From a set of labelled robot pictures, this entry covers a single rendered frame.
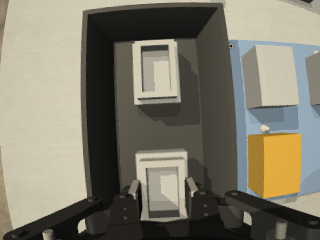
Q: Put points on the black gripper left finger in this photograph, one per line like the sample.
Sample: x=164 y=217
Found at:
x=63 y=224

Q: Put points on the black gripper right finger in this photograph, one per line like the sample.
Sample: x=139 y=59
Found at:
x=270 y=221

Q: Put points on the yellow-orange block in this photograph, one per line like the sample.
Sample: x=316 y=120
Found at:
x=274 y=164

